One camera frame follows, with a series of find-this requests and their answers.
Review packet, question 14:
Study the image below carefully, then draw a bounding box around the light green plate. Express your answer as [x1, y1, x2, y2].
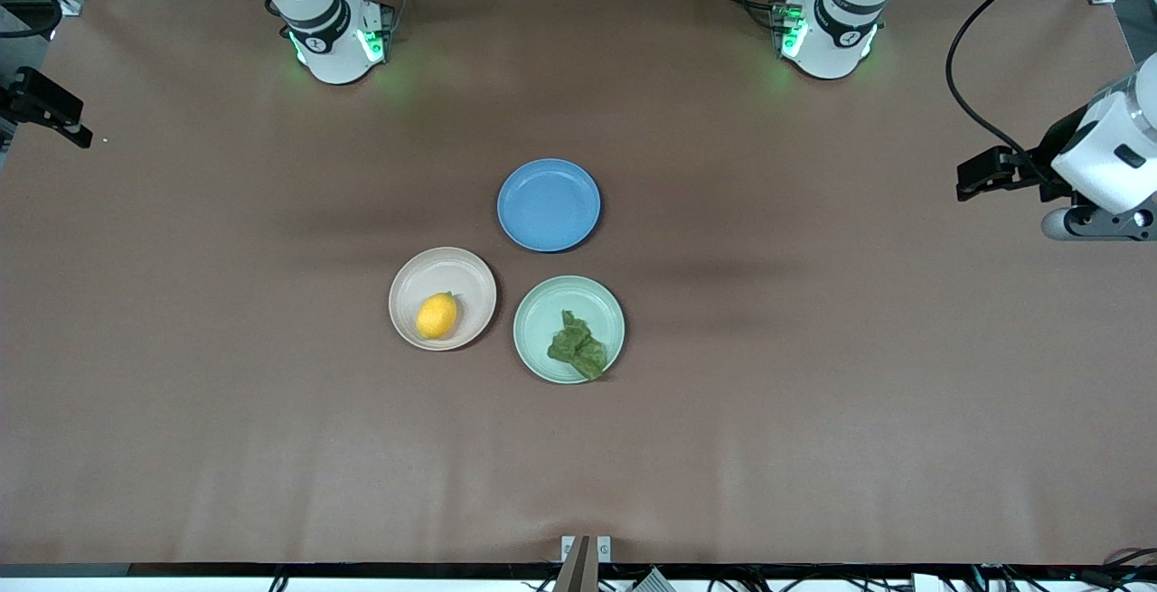
[513, 275, 626, 385]

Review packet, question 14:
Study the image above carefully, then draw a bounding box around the yellow lemon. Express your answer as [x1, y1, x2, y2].
[415, 291, 459, 341]

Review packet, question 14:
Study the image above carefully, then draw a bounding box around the beige pink plate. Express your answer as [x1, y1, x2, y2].
[388, 247, 498, 352]

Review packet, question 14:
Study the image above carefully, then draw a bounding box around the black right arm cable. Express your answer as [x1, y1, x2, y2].
[0, 0, 64, 40]

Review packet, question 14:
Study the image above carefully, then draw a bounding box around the green lettuce leaf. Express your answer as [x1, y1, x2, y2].
[547, 309, 609, 382]

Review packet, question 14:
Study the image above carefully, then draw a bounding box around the blue plate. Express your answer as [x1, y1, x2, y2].
[496, 158, 602, 254]

